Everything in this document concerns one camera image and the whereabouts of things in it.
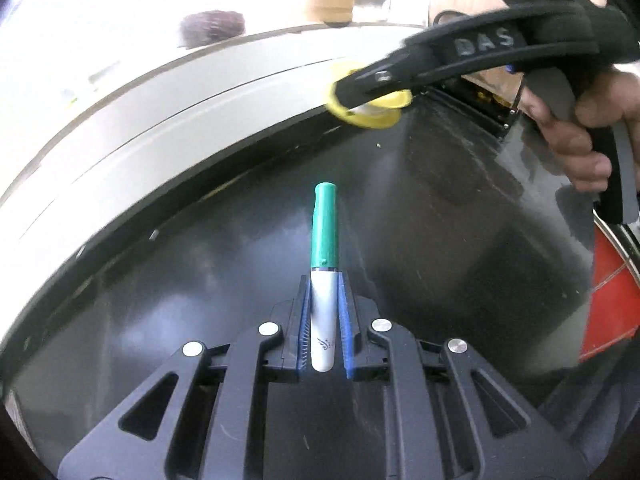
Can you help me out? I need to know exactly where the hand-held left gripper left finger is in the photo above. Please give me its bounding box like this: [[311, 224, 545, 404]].
[[57, 275, 315, 480]]

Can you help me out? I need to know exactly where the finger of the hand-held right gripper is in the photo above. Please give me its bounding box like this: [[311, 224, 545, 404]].
[[332, 45, 443, 107]]

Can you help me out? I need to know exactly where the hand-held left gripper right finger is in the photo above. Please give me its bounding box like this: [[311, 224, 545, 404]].
[[336, 270, 590, 480]]

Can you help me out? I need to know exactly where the yellow tape roll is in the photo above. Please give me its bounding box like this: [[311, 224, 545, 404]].
[[324, 60, 415, 131]]

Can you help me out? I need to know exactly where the green capped white marker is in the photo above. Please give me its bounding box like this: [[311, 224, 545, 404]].
[[308, 182, 341, 374]]

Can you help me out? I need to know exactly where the person's right hand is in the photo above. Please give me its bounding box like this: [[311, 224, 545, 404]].
[[522, 67, 640, 192]]

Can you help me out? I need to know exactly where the brown cardboard box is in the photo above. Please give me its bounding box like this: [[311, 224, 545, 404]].
[[462, 64, 527, 111]]

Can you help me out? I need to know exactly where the red round object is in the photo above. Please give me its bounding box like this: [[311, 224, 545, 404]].
[[579, 217, 640, 365]]

